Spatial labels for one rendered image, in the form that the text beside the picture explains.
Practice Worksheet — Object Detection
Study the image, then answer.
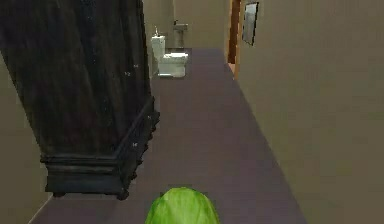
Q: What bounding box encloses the grey pedestal sink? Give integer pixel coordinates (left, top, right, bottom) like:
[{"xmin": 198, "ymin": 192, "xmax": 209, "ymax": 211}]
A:
[{"xmin": 173, "ymin": 19, "xmax": 189, "ymax": 49}]

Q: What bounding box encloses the dark wooden cupboard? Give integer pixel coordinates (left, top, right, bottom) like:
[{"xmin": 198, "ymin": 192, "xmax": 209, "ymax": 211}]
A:
[{"xmin": 0, "ymin": 0, "xmax": 161, "ymax": 201}]

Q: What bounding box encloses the framed wall picture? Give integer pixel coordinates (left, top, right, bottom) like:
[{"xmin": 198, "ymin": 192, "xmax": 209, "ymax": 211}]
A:
[{"xmin": 241, "ymin": 1, "xmax": 260, "ymax": 47}]

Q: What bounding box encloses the white toilet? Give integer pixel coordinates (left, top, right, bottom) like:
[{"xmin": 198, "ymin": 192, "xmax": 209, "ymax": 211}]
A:
[{"xmin": 150, "ymin": 34, "xmax": 189, "ymax": 79}]

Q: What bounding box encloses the brown room door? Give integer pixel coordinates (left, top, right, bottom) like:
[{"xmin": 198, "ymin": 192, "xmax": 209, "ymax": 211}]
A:
[{"xmin": 227, "ymin": 0, "xmax": 242, "ymax": 65}]

